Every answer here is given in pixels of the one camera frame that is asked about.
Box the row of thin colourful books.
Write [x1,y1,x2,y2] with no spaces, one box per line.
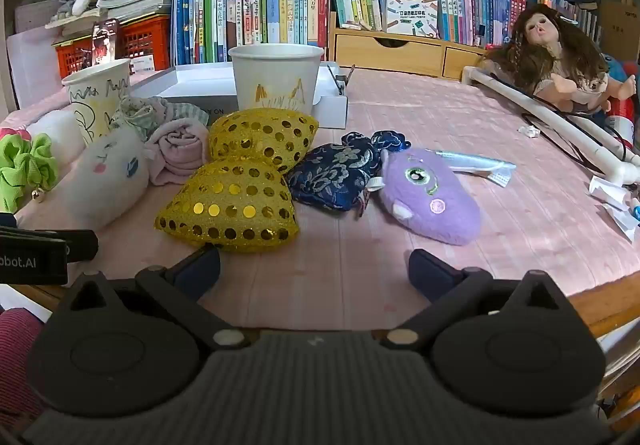
[537,0,603,43]

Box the white fluffy plush ball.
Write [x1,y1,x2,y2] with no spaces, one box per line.
[25,109,86,166]

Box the scribbled paper cup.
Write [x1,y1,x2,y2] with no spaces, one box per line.
[61,58,133,147]

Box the brown-haired doll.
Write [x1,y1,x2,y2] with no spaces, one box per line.
[482,2,638,113]

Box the red white toy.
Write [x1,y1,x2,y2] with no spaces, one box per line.
[607,112,636,148]

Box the grey shallow cardboard box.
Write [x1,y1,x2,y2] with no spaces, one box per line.
[129,61,357,130]

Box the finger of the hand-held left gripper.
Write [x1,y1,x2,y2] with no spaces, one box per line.
[17,226,99,262]

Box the pink tablecloth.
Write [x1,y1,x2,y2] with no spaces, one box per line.
[0,65,640,331]

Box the green patterned cloth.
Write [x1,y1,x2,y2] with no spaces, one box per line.
[110,96,208,143]

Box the large white paper cup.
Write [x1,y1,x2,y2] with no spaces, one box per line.
[228,44,326,116]

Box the white plastic pipe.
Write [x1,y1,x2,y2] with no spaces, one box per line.
[461,65,640,186]

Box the brown cardboard box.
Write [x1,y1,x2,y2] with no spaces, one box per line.
[597,0,640,63]

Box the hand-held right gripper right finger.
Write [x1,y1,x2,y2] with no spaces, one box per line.
[381,248,576,347]

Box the pink cloth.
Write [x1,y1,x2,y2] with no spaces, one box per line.
[144,118,211,187]

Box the white printed carton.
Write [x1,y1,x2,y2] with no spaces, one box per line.
[381,0,440,37]

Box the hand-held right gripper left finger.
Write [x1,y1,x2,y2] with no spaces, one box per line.
[52,244,247,352]

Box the red plastic crate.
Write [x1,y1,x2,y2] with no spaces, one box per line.
[52,14,173,78]

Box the folded white paper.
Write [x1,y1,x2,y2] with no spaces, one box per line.
[602,202,640,243]
[587,175,632,208]

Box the purple plush toy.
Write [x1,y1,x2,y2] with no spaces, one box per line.
[367,148,482,247]

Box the row of upright picture books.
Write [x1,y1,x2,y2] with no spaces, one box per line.
[172,0,332,67]

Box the wooden drawer organizer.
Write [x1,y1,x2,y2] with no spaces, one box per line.
[327,10,488,81]

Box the navy floral scrunchie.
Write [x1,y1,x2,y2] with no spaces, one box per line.
[286,130,412,221]

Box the white fluffy scrunchie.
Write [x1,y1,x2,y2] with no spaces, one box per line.
[52,128,151,231]

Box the green scrunchie with bell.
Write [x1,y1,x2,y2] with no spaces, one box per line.
[0,132,61,215]

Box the blue cat plush toy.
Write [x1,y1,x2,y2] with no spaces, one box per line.
[602,52,640,96]

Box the black cable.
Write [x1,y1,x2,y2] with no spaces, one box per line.
[520,95,640,176]

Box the row of blue books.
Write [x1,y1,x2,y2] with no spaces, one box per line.
[424,0,530,47]

